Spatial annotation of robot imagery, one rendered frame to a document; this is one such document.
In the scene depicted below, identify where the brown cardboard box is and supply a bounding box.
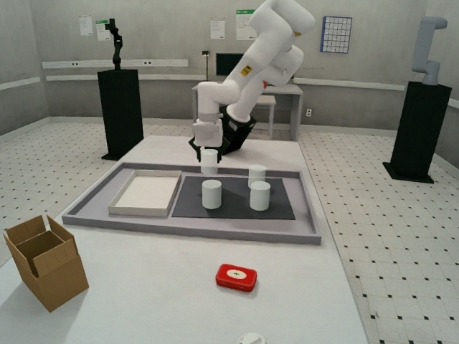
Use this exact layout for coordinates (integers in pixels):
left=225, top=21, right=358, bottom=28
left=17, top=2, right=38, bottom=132
left=3, top=214, right=90, bottom=313

